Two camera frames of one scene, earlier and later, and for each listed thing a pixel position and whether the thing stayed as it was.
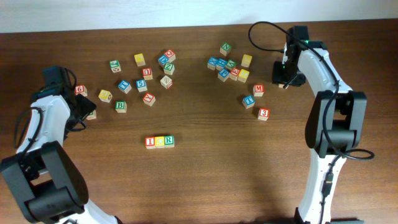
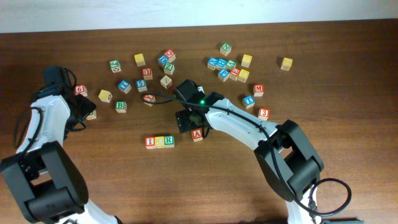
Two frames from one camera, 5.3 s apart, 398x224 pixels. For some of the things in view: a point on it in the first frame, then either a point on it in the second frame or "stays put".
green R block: [169, 141] stays put
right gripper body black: [287, 74] to [185, 117]
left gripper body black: [82, 111] stays put
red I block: [150, 142] stays put
